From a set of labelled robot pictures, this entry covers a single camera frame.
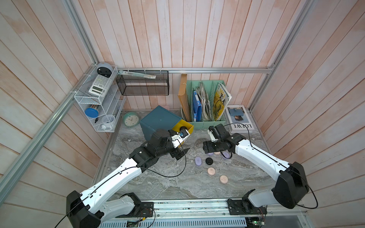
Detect white calculator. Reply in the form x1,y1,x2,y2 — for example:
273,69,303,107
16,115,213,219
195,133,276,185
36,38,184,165
88,75,112,97

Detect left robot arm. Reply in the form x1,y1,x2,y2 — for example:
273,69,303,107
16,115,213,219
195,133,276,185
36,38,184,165
66,127,191,228

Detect white wire shelf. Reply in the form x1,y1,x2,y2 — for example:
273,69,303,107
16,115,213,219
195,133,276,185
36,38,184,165
74,65,125,133

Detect yellow drawer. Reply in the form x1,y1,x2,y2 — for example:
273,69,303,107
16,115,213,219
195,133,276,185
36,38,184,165
172,119,194,134

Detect black earphone case centre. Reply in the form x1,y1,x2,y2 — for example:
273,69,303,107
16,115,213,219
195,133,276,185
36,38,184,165
205,157,213,165

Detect white cup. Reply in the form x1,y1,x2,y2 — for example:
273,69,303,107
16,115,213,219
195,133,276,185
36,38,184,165
101,115,116,131

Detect brown envelope folder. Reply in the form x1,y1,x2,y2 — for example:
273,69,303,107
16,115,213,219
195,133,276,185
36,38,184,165
178,74,191,122

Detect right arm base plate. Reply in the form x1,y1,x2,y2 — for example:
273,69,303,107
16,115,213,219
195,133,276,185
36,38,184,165
227,199,267,215

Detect pink earphone case bottom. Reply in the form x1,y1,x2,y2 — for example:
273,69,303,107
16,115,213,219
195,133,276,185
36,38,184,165
219,175,228,184

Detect round grey speaker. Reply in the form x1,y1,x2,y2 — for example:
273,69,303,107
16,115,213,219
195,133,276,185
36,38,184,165
97,63,113,78

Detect black mesh basket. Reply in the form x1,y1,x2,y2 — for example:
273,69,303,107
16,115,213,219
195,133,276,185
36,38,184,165
116,70,170,96

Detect blue lid jar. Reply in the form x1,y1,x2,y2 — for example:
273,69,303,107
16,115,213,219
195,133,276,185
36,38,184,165
84,104,99,118

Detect green alarm clock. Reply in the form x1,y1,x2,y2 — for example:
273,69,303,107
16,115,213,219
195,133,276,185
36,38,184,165
123,112,140,127

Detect purple earphone case left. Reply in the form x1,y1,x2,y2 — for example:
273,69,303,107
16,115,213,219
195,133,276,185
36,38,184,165
194,156,202,166

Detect LOEWE book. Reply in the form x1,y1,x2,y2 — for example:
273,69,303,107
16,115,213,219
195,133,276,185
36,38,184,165
225,105,255,134

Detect pink earphone case middle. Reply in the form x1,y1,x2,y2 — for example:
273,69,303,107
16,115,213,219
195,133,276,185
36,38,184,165
207,167,216,176

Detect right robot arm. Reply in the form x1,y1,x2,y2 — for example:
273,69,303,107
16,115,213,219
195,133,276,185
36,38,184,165
203,124,311,213

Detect ruler on basket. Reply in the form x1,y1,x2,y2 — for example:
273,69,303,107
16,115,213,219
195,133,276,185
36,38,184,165
118,70,156,79

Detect purple earphone case right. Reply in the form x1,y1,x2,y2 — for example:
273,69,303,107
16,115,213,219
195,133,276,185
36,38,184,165
221,152,231,159

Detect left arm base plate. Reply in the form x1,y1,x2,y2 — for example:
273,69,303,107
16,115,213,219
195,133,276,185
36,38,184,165
118,202,154,218

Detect teal drawer cabinet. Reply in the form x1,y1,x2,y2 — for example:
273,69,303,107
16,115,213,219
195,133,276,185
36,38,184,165
139,106,182,141

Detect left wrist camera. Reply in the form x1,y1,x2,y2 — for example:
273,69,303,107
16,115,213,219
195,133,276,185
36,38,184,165
172,129,190,148

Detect green file organizer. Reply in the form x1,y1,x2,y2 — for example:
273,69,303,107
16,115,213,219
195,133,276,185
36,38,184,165
186,80,225,130

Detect yellow magazine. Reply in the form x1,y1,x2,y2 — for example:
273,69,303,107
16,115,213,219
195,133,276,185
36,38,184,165
213,83,232,121

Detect newspapers in organizer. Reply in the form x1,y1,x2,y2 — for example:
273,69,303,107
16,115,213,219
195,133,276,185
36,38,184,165
197,82,214,121

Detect blue binder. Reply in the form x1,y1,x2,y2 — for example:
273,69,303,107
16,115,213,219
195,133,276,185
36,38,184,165
193,90,202,122

